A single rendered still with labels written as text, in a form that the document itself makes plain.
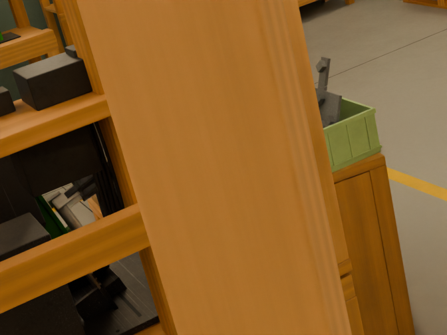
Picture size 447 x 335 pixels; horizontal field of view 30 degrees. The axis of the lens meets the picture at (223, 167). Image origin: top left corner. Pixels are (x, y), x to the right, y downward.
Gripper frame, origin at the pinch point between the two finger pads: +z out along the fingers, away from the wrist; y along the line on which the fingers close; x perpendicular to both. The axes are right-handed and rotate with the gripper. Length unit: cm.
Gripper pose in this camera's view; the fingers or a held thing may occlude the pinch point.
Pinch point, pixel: (66, 200)
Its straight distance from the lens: 221.1
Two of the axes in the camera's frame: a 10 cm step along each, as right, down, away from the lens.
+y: 0.0, -3.9, -9.2
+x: 6.4, 7.1, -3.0
